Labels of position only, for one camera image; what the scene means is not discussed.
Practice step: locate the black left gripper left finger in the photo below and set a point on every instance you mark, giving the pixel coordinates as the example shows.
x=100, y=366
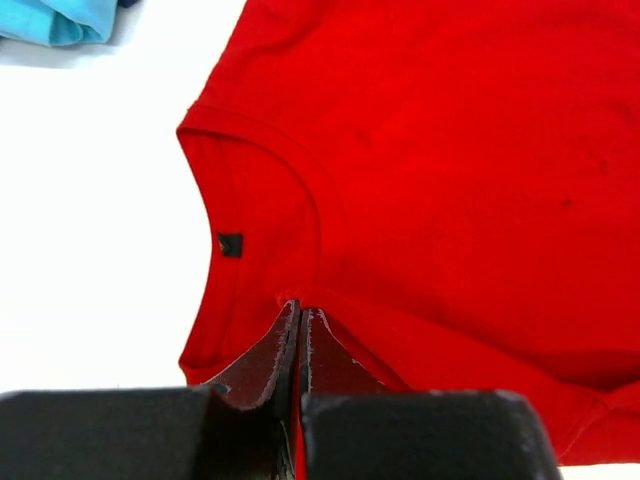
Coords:
x=236, y=425

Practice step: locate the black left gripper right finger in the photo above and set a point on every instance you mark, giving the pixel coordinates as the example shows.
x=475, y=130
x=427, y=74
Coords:
x=355, y=427

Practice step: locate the red t-shirt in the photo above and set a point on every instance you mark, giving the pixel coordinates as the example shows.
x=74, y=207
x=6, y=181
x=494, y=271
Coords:
x=454, y=183

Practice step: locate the folded turquoise t-shirt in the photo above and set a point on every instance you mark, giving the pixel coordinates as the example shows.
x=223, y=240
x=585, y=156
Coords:
x=58, y=23

